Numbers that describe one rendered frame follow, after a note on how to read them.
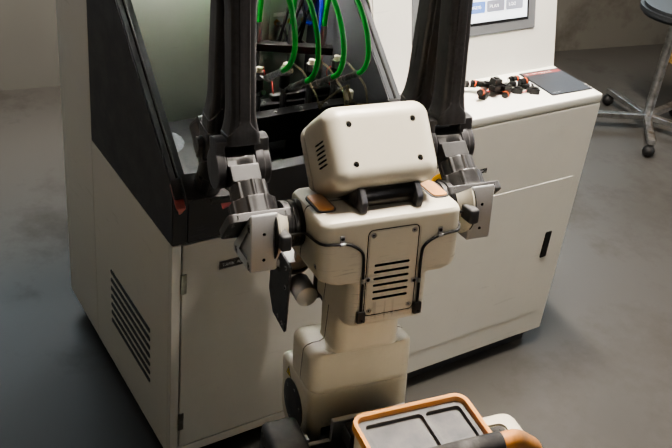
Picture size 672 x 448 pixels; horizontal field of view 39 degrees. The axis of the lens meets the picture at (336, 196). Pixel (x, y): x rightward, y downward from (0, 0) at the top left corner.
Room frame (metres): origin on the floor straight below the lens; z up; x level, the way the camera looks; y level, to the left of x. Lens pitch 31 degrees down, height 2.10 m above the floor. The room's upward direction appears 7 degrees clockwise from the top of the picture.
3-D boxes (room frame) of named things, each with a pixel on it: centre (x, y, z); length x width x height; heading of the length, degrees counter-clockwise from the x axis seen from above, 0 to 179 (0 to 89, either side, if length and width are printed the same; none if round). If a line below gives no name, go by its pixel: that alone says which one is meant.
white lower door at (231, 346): (2.05, 0.10, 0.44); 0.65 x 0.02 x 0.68; 125
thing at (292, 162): (2.06, 0.10, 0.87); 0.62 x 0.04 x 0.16; 125
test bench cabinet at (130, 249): (2.28, 0.26, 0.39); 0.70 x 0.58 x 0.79; 125
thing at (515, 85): (2.56, -0.45, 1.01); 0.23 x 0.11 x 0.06; 125
